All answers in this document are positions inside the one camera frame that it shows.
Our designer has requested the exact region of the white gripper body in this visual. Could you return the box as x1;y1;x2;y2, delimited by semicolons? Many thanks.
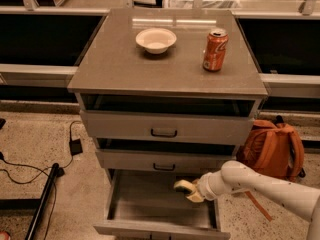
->
197;171;224;201

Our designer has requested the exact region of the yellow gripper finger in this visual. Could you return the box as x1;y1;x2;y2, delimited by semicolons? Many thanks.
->
173;180;197;195
186;191;204;203

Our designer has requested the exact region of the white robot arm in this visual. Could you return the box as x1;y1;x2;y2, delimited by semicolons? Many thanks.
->
174;160;320;240

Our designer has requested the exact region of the bottom grey drawer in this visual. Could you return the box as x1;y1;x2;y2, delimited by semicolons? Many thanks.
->
94;170;230;240

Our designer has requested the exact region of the grey drawer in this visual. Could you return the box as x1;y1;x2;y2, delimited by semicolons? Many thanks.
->
96;139;236;174
94;170;230;240
80;110;253;145

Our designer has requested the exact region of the grey drawer cabinet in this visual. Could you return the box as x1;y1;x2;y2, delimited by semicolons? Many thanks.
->
67;7;269;192

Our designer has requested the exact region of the middle grey drawer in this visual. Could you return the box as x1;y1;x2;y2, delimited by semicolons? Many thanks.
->
96;139;236;174

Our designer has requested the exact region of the top grey drawer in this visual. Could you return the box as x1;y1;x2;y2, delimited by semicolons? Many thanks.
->
80;110;253;145

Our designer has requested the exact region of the orange backpack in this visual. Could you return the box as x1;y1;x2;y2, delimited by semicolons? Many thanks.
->
236;116;305;182

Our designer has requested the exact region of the black power adapter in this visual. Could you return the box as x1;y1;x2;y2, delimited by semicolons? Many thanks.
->
69;139;83;156

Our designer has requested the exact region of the black stand leg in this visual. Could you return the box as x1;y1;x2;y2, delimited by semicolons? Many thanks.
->
0;163;64;240

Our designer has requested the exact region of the white bowl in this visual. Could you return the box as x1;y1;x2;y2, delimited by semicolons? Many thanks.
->
136;28;177;54

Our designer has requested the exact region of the orange soda can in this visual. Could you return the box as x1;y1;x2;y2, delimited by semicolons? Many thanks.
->
203;28;229;72

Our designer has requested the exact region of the black cable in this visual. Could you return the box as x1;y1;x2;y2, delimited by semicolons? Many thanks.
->
0;120;83;240

